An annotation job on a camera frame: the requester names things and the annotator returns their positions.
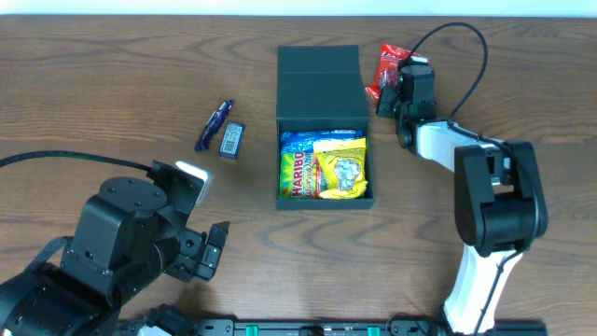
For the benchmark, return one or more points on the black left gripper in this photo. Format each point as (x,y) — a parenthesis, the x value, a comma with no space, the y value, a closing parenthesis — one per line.
(197,252)

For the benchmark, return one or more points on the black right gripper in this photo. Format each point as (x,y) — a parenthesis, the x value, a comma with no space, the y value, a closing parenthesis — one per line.
(387,102)

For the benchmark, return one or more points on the red candy bag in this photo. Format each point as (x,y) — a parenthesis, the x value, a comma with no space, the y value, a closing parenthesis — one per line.
(387,74)

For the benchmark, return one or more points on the dark green box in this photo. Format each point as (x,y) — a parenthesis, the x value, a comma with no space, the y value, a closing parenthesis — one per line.
(319,88)

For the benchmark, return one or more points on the yellow candy bag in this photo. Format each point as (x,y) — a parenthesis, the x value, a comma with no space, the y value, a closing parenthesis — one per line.
(343,166)

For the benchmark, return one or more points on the small blue white box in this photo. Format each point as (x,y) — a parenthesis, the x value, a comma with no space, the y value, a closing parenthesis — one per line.
(231,141)

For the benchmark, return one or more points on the green Haribo worms bag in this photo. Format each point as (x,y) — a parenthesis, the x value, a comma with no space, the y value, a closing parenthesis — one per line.
(300,176)

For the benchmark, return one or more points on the long blue snack packet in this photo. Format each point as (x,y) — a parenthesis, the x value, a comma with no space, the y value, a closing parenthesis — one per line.
(303,141)

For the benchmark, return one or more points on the dark blue candy bar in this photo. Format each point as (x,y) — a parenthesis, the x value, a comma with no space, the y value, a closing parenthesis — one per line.
(213,125)

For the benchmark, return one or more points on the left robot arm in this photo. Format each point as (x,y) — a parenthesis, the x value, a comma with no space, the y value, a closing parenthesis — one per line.
(128,235)

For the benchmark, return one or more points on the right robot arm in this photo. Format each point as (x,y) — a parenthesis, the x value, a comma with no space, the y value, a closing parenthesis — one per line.
(499,209)

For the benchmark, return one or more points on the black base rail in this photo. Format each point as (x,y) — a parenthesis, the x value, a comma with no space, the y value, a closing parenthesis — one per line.
(227,327)

